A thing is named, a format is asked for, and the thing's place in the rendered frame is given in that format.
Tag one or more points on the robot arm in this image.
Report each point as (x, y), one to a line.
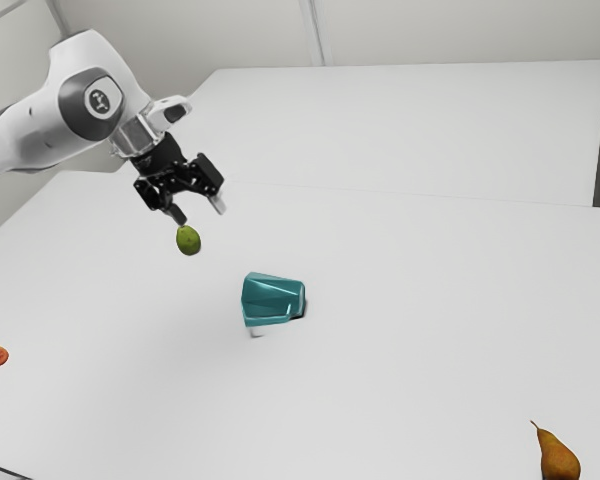
(55, 115)

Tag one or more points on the teal faceted mug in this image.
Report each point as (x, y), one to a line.
(269, 300)

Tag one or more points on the brown yellow pear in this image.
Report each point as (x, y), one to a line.
(559, 456)

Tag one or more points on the green round fruit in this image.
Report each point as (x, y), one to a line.
(189, 240)

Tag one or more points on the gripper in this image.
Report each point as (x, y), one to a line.
(161, 161)

